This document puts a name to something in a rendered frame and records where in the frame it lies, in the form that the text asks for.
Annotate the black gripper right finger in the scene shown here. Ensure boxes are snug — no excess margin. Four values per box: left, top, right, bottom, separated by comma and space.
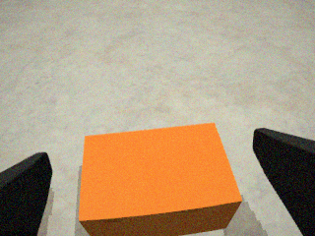
253, 127, 315, 236

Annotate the orange block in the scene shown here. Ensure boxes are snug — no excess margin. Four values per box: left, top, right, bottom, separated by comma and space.
79, 122, 243, 236

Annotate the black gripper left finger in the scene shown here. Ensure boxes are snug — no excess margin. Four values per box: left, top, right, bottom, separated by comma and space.
0, 152, 52, 236

